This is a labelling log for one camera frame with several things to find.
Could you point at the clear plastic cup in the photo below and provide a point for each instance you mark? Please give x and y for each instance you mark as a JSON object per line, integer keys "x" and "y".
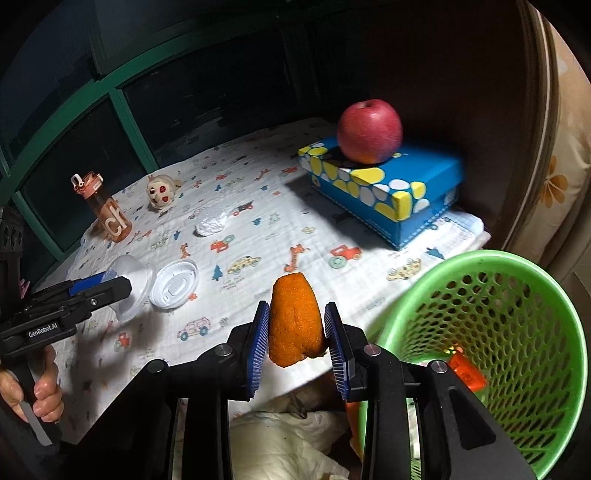
{"x": 138, "y": 286}

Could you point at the green window frame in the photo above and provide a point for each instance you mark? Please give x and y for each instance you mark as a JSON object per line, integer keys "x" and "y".
{"x": 134, "y": 134}

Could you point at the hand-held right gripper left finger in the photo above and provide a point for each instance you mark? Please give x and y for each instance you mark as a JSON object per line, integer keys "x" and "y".
{"x": 258, "y": 350}

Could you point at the white plastic bag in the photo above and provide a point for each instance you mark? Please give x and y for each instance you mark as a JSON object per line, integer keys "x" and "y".
{"x": 277, "y": 443}

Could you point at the orange-red foil wrapper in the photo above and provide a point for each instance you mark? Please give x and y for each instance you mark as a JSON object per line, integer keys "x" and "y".
{"x": 466, "y": 371}

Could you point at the person's left hand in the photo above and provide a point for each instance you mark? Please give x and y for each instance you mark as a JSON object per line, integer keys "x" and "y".
{"x": 48, "y": 401}

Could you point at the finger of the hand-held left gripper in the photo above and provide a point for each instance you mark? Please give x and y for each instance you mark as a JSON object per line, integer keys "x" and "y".
{"x": 90, "y": 284}
{"x": 113, "y": 290}

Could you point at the green plastic mesh basket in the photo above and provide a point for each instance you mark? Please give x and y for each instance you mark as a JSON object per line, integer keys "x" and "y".
{"x": 521, "y": 323}

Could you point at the orange peel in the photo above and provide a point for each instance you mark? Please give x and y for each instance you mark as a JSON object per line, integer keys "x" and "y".
{"x": 295, "y": 318}

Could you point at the orange transparent water bottle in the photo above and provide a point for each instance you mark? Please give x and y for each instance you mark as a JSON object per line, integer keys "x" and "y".
{"x": 111, "y": 214}

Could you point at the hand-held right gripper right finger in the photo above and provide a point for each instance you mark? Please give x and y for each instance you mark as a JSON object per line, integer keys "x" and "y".
{"x": 336, "y": 346}

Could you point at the cream plush toy red dots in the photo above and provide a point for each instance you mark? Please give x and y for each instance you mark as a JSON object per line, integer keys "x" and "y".
{"x": 161, "y": 191}

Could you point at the clear round plastic lid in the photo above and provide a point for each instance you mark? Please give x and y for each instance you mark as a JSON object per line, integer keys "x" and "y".
{"x": 175, "y": 282}

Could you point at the red apple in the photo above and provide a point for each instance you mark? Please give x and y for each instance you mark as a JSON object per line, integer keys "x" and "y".
{"x": 369, "y": 131}

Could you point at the white foam piece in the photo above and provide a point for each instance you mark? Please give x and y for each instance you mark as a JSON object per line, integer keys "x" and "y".
{"x": 211, "y": 221}

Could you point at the beige floral curtain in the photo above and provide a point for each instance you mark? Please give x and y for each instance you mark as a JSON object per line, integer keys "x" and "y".
{"x": 563, "y": 161}

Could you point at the blue box with spots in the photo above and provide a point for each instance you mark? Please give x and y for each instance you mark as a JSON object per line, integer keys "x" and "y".
{"x": 369, "y": 203}

